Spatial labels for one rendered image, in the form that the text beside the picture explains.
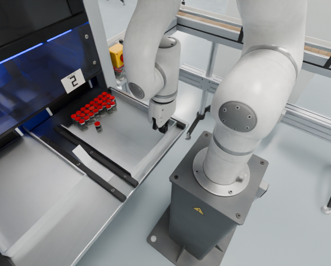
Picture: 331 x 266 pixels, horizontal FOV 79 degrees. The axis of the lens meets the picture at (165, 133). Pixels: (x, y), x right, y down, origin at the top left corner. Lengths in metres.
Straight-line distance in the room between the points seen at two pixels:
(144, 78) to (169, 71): 0.08
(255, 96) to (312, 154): 1.85
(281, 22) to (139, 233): 1.38
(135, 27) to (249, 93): 0.25
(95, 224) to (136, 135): 0.32
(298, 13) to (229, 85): 0.14
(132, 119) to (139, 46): 0.43
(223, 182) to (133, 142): 0.34
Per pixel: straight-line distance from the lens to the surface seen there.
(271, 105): 0.35
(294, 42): 0.45
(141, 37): 0.43
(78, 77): 0.83
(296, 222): 1.78
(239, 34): 1.34
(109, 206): 0.65
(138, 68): 0.44
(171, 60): 0.50
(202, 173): 0.69
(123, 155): 0.71
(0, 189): 0.82
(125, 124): 0.80
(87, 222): 0.65
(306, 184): 1.96
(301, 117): 1.57
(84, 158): 0.72
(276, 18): 0.38
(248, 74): 0.36
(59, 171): 0.75
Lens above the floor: 1.47
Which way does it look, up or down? 51 degrees down
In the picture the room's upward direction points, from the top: straight up
